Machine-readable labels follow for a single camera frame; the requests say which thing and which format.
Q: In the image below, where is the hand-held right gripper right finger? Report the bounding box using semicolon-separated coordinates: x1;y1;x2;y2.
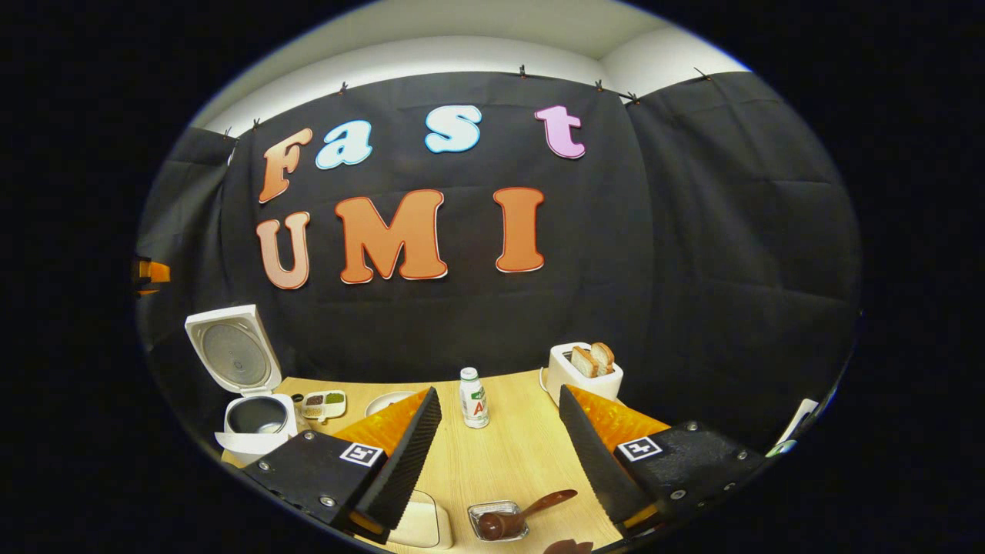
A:
558;385;770;539

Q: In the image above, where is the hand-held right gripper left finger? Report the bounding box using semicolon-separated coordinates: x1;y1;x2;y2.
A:
240;386;443;544

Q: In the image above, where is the clear rice container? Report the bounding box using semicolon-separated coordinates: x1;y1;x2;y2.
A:
389;490;455;550

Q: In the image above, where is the brown wooden spoon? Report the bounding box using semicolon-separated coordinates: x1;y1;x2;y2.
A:
477;489;579;541

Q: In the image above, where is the white rice cooker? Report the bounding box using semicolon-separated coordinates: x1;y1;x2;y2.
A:
184;305;299;466

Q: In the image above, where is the white round plate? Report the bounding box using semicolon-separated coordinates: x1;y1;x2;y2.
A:
364;391;420;418

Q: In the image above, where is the white toaster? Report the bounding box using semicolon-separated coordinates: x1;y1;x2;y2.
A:
546;342;624;406

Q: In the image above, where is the white green drink bottle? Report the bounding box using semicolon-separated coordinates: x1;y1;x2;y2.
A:
459;367;490;429

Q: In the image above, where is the divided grain sample tray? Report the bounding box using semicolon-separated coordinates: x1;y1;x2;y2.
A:
300;390;348;423

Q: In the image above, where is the white green packet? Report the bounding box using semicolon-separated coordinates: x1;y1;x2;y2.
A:
770;398;820;455

